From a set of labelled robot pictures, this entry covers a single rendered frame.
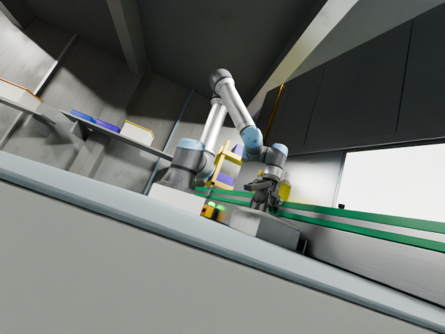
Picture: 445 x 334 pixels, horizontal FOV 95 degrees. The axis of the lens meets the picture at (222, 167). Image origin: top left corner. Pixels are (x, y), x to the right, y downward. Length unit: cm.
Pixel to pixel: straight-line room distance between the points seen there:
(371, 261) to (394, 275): 6
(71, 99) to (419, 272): 490
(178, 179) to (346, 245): 64
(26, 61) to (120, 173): 267
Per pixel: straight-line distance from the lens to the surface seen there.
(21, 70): 546
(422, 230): 84
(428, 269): 80
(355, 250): 86
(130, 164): 419
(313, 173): 128
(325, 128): 145
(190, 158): 82
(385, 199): 108
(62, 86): 505
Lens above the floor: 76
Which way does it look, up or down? 14 degrees up
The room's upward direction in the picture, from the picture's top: 21 degrees clockwise
